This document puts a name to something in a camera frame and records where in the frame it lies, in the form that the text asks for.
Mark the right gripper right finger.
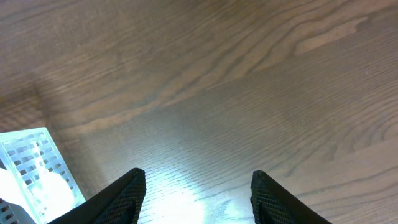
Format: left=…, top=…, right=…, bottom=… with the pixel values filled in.
left=250, top=170, right=330, bottom=224

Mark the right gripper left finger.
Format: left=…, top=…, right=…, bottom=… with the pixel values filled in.
left=50, top=168, right=146, bottom=224

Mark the clear perforated plastic basket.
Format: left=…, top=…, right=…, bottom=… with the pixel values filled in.
left=1, top=127, right=86, bottom=223

